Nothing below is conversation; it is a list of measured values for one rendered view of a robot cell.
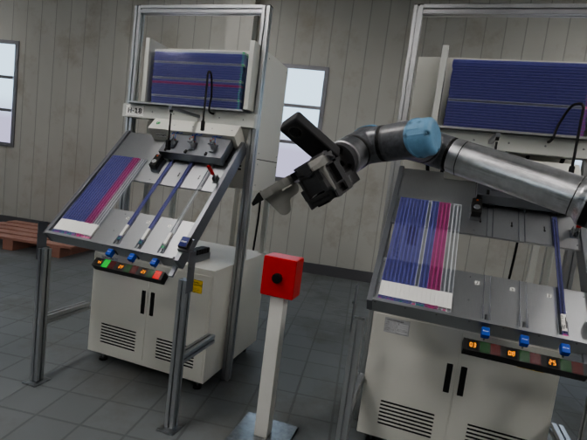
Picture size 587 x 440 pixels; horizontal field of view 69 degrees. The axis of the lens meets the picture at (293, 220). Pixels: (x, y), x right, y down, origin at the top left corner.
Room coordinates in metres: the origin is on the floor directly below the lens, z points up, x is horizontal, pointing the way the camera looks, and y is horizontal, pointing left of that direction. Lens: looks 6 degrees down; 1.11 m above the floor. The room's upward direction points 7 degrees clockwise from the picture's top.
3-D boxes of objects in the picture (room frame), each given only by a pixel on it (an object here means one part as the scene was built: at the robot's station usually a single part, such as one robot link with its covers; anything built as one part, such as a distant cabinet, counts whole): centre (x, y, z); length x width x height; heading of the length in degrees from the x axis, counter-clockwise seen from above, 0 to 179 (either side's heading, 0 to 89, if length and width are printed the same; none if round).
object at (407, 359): (1.94, -0.81, 0.31); 0.70 x 0.65 x 0.62; 72
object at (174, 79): (2.39, 0.57, 0.95); 1.33 x 0.82 x 1.90; 162
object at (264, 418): (1.71, 0.02, 0.39); 0.24 x 0.24 x 0.78; 72
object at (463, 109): (1.80, -0.83, 1.52); 0.51 x 0.13 x 0.27; 72
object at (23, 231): (4.70, 2.79, 0.07); 1.41 x 0.97 x 0.13; 81
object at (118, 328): (2.20, 0.61, 0.66); 1.01 x 0.73 x 1.31; 162
